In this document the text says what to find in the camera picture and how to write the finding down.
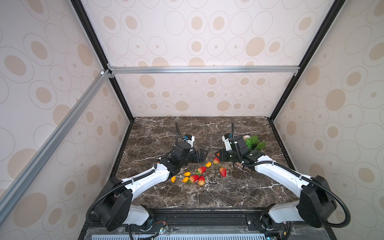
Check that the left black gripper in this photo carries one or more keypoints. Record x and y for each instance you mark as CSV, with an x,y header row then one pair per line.
x,y
202,158

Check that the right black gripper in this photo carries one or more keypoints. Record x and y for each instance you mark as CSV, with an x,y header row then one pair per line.
x,y
222,158

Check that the green fake grape bunch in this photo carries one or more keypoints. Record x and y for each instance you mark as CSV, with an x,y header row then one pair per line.
x,y
253,142

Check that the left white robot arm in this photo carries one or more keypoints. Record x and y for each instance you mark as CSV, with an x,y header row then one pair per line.
x,y
113,206

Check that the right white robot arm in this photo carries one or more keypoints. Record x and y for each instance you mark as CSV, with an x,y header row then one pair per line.
x,y
317,205

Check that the fake strawberry centre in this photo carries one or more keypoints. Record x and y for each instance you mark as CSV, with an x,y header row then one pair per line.
x,y
201,170

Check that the fake strawberry by grapes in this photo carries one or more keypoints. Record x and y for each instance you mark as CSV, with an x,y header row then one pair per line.
x,y
216,161

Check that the fake strawberry far right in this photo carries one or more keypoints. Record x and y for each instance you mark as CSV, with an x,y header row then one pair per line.
x,y
223,172

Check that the fake strawberry front left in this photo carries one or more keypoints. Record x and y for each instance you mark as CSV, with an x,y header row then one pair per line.
x,y
193,178

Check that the fake peach strawberry front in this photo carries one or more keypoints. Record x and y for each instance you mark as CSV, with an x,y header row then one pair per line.
x,y
201,181

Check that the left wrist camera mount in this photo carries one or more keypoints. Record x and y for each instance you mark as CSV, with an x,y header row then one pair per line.
x,y
190,140

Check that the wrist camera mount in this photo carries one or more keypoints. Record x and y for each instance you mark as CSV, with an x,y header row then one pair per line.
x,y
226,139
190,140

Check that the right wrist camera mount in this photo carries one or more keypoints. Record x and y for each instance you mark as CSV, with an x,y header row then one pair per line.
x,y
226,139

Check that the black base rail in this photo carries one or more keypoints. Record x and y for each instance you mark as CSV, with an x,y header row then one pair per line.
x,y
208,224

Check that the horizontal aluminium frame bar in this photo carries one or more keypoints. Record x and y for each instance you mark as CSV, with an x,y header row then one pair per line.
x,y
202,70

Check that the slanted aluminium frame bar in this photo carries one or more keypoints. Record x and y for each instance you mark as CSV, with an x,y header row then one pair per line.
x,y
29,173

